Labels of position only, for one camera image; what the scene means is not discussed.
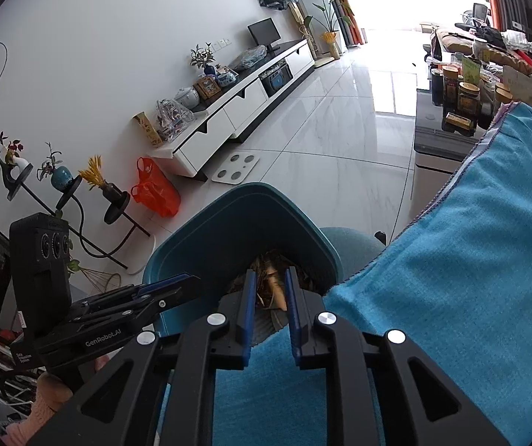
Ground small bonsai in blue pot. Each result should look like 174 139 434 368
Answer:
189 43 218 76

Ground wooden framed picture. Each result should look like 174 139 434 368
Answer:
194 75 223 100

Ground black vase with yellow wheat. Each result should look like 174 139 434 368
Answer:
78 155 123 200

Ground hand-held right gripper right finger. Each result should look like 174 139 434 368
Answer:
283 266 510 446

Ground clear plastic bag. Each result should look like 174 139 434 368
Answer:
228 45 267 71

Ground white bathroom scale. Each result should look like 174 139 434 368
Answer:
211 152 260 184

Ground green packet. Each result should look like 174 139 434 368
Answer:
462 56 481 85

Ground person's left hand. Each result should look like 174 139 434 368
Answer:
90 354 114 377

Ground teal upholstered chair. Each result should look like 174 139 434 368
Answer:
319 227 385 284

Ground black appliance with blue front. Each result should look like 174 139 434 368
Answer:
259 60 293 97

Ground gold stand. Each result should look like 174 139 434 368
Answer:
291 2 318 63

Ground model ship in clear case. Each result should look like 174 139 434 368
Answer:
156 99 195 140

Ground flat yellow tin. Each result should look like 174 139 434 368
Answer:
445 112 476 136

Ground green trailing potted plant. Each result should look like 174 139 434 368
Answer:
55 209 83 275

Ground blue vase with plant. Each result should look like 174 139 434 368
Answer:
37 142 72 191

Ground tall leafy potted plant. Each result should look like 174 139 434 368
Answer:
304 0 355 59

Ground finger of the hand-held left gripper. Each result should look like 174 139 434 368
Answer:
77 273 202 310
64 289 193 332

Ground white TV cabinet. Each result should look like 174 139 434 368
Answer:
150 39 315 178

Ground grey coffee table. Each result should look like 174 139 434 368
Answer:
410 88 485 221

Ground yellow patterned box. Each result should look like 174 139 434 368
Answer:
133 111 163 148

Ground person's left forearm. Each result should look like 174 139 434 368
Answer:
3 374 75 446

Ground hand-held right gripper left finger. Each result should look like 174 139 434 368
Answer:
27 268 258 446

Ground dark jar with wooden lid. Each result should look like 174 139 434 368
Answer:
442 66 461 107
458 82 481 117
493 84 513 117

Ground black monitor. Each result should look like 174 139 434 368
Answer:
247 18 282 54

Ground teal plastic trash bin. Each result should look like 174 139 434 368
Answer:
142 182 343 382

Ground dry brown leaves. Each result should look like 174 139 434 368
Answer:
229 253 327 312

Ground white porcelain jar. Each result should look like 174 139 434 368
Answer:
174 87 200 109

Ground black tiered plant stand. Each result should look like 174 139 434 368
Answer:
0 155 150 270

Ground orange plastic bag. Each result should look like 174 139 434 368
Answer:
130 157 182 218

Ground beige paper scrap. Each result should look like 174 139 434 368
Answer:
266 265 290 310

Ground gold wire ornament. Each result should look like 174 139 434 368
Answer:
78 267 122 295

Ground blue cloth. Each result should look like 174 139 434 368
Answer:
164 102 532 446

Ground white vase with red flowers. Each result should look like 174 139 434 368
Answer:
0 125 30 172

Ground black office chair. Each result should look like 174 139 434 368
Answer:
455 3 490 31

